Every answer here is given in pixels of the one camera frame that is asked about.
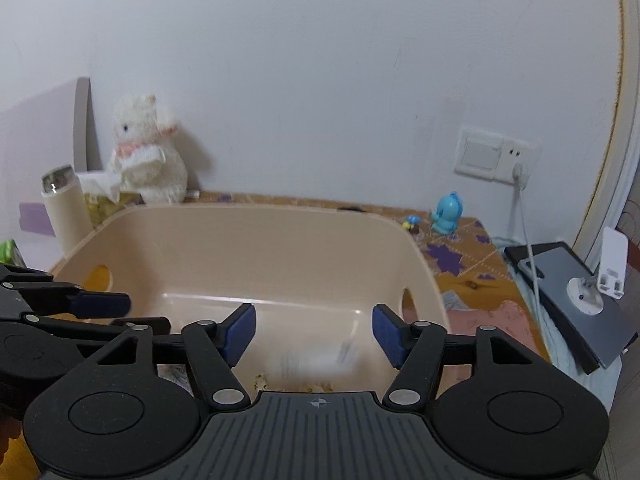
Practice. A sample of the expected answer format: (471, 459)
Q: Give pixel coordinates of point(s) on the small blue yellow toy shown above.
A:
(412, 223)

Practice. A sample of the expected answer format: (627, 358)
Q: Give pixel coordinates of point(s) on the grey laptop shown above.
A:
(560, 305)

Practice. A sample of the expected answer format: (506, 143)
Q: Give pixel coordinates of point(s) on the white plush toy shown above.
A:
(150, 165)

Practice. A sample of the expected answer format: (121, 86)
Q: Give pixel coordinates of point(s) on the blue toy figure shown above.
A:
(446, 214)

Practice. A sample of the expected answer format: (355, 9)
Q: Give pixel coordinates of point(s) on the cream door frame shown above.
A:
(617, 125)

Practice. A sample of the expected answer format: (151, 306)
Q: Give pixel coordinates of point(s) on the beige plastic storage bin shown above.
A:
(250, 252)

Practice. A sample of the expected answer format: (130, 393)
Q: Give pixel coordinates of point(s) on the pale pink board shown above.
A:
(35, 140)

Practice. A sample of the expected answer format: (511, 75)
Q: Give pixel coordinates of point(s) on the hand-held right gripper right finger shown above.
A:
(387, 335)

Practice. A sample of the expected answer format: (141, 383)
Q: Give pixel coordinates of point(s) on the white plug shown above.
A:
(521, 175)

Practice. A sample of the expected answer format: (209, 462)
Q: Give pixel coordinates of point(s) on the white phone stand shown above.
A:
(612, 260)

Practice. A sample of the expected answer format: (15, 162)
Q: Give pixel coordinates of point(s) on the tissue pack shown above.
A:
(102, 195)

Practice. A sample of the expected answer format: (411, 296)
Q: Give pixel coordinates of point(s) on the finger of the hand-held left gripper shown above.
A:
(102, 304)
(145, 325)

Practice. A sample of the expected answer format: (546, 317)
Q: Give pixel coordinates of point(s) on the green packet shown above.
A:
(9, 252)

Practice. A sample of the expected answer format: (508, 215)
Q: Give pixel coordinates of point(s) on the white wall switch socket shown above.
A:
(482, 152)

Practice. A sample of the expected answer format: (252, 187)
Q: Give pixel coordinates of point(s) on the beige thermos bottle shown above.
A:
(65, 210)

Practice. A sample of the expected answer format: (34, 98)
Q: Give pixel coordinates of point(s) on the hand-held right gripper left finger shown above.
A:
(241, 334)

